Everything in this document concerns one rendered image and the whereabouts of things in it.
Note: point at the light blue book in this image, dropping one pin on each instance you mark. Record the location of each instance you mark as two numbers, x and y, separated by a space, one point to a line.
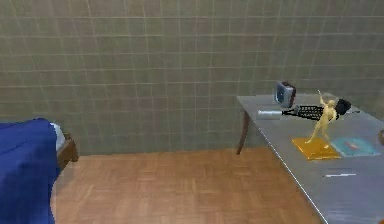
355 146

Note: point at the grey box with red side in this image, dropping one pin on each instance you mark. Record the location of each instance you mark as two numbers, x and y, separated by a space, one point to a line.
284 94

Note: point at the golden figure statue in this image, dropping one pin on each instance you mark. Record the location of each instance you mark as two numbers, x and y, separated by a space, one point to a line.
320 133

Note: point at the white pen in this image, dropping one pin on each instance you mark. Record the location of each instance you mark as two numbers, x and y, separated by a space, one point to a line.
340 174

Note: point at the grey table with brown legs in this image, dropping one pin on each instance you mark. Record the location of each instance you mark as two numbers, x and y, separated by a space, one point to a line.
336 186

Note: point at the bed with blue blanket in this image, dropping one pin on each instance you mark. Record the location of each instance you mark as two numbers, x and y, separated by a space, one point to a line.
25 160

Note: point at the brown round object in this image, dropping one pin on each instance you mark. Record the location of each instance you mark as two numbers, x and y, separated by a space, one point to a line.
381 137

